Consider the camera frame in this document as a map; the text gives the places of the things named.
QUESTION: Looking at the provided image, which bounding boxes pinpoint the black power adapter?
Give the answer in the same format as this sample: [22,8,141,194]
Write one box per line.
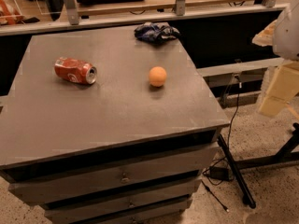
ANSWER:
[209,166,230,181]

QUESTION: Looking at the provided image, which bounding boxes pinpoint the top grey drawer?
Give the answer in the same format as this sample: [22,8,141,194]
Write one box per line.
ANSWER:
[8,143,218,205]

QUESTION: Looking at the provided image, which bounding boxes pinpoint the black metal stand leg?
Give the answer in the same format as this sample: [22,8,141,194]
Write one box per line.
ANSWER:
[217,123,299,209]

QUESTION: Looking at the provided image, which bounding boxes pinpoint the orange fruit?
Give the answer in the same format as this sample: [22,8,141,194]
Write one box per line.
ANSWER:
[149,66,167,87]

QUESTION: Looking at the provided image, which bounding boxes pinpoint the grey drawer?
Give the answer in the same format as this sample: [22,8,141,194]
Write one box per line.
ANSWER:
[8,143,218,205]
[43,175,203,222]
[78,197,194,224]

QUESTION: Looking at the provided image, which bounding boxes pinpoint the red coke can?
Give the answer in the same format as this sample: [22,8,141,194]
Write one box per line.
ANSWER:
[54,57,97,85]

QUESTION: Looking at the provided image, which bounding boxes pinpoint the grey metal railing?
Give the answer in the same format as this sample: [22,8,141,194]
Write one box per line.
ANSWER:
[0,0,289,36]

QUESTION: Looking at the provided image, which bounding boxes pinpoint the blue chip bag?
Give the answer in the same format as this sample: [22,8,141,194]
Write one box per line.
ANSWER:
[134,22,180,44]

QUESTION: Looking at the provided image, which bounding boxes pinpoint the bottom grey drawer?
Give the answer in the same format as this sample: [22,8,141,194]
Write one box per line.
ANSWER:
[78,197,194,224]

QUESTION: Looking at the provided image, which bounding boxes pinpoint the grey drawer cabinet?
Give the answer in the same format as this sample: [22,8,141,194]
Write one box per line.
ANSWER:
[0,26,229,212]

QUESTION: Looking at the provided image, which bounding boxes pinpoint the middle grey drawer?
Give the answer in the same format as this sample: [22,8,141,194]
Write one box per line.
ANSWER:
[43,175,203,222]

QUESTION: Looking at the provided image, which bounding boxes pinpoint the orange object on shelf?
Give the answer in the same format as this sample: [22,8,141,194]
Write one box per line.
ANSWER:
[0,0,23,25]

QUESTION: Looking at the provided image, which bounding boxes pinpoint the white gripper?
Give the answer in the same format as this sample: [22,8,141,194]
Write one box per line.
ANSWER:
[252,0,299,118]

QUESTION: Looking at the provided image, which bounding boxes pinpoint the black cable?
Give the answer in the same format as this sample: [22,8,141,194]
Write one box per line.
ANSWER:
[202,74,243,213]

